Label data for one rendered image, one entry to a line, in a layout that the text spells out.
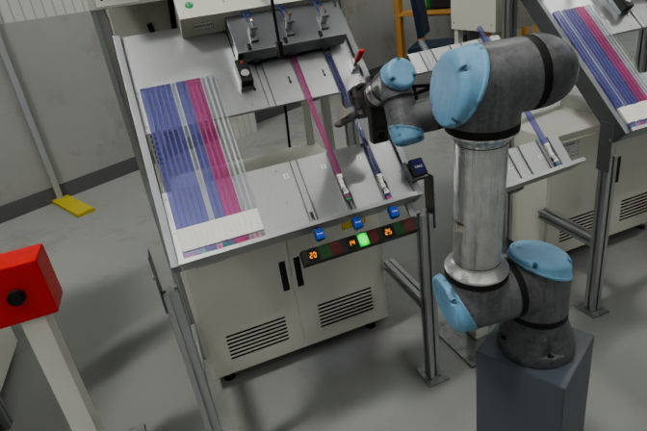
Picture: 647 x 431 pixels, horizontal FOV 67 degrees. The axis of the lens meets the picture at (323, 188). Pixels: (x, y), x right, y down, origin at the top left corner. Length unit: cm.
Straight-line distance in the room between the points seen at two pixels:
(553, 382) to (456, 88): 62
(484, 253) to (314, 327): 108
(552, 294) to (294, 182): 69
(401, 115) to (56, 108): 335
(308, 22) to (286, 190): 53
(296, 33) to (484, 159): 87
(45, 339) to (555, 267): 125
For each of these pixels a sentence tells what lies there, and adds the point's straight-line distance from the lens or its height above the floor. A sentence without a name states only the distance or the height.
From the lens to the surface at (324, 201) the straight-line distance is 132.
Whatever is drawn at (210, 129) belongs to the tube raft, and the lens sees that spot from 138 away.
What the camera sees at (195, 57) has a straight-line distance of 152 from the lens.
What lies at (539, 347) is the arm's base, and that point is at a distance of 109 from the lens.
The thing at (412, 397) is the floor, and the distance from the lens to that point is 178.
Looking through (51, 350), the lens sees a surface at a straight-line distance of 154.
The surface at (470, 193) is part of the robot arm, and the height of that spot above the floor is 96.
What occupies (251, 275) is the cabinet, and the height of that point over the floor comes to 43.
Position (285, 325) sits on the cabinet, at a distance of 182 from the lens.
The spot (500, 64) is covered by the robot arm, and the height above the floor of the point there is 117.
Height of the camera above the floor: 132
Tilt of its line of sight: 24 degrees down
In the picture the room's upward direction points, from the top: 8 degrees counter-clockwise
